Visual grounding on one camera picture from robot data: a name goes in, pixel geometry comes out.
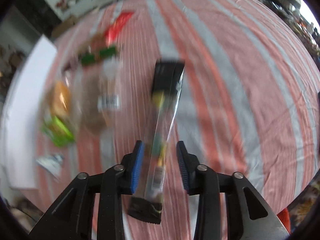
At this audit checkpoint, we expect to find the white board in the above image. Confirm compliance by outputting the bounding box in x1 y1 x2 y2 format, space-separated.
1 35 57 189

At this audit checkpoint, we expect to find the orange green snack bag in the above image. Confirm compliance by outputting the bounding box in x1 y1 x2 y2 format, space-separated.
39 80 74 147

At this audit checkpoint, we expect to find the striped red grey tablecloth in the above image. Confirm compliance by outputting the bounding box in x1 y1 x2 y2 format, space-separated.
23 0 319 239

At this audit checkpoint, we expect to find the red snack packet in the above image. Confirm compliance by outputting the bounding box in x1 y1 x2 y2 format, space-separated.
103 11 134 46

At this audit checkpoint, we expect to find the small silver snack packet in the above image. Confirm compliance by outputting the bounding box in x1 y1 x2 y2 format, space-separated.
36 153 64 179

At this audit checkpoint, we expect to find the brown snack bag green label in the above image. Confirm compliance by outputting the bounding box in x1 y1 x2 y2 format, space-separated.
72 33 123 134

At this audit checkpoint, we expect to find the black clear snack packet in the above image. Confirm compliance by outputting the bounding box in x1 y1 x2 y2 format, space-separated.
128 59 185 224

